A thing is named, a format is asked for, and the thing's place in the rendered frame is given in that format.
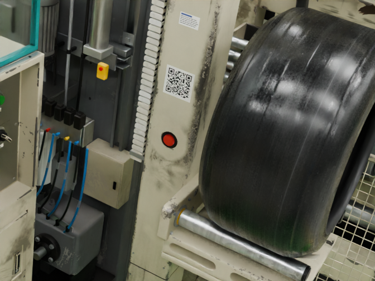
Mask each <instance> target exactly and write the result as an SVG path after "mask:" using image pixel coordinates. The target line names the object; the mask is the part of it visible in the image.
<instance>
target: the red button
mask: <svg viewBox="0 0 375 281"><path fill-rule="evenodd" d="M164 143H165V144H166V145H167V146H172V145H173V144H174V143H175V139H174V137H173V136H172V135H170V134H167V135H165V136H164Z"/></svg>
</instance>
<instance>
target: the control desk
mask: <svg viewBox="0 0 375 281"><path fill-rule="evenodd" d="M43 75H44V54H43V53H42V52H39V51H36V50H35V51H33V52H31V53H29V54H27V55H25V56H22V57H20V58H19V59H16V60H14V61H12V62H10V63H8V64H5V65H3V66H1V67H0V281H32V266H33V245H34V234H35V213H36V193H37V187H36V185H37V178H38V167H39V147H40V126H41V106H42V86H43Z"/></svg>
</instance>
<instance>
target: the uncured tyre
mask: <svg viewBox="0 0 375 281"><path fill-rule="evenodd" d="M374 144H375V29H372V28H369V27H366V26H363V25H360V24H357V23H354V22H351V21H348V20H345V19H342V18H339V17H336V16H333V15H330V14H327V13H324V12H321V11H317V10H315V9H312V8H301V7H294V8H291V9H288V10H286V11H284V12H282V13H280V14H278V15H276V16H274V17H272V18H270V19H269V20H268V21H266V22H265V23H264V24H263V25H262V26H261V27H260V28H259V29H258V30H257V31H256V33H255V34H254V35H253V36H252V38H251V39H250V40H249V42H248V43H247V44H246V46H245V48H244V49H243V51H242V53H241V54H240V56H239V58H238V60H237V61H236V63H235V65H234V66H233V68H232V70H231V72H230V74H229V76H228V78H227V81H226V83H225V85H224V88H223V90H222V92H221V94H220V97H219V99H218V102H217V104H216V107H215V109H214V112H213V115H212V118H211V121H210V124H209V127H208V131H207V134H206V137H205V141H204V145H203V150H202V154H201V160H200V167H199V192H200V195H201V199H202V201H203V203H204V206H205V209H206V211H207V213H208V216H209V217H210V218H211V219H212V220H213V221H214V222H215V223H216V224H217V225H219V226H220V227H221V228H223V229H225V230H227V231H230V232H232V233H234V234H236V235H238V236H240V237H242V238H244V239H247V240H249V241H251V242H253V243H255V244H257V245H259V246H262V247H264V248H266V249H268V250H270V251H272V252H274V253H277V254H279V255H281V256H286V257H290V258H299V257H302V256H305V255H308V254H311V253H315V252H317V251H318V250H319V249H320V248H321V247H322V246H323V245H324V243H325V242H326V240H327V238H328V237H329V235H330V234H331V232H332V231H333V229H334V228H335V226H336V224H337V223H338V221H339V219H340V218H341V216H342V214H343V212H344V210H345V208H346V207H347V205H348V203H349V201H350V199H351V197H352V194H353V192H354V190H355V188H356V186H357V184H358V182H359V179H360V177H361V175H362V173H363V171H364V168H365V166H366V164H367V161H368V158H369V156H370V154H371V151H372V149H373V146H374Z"/></svg>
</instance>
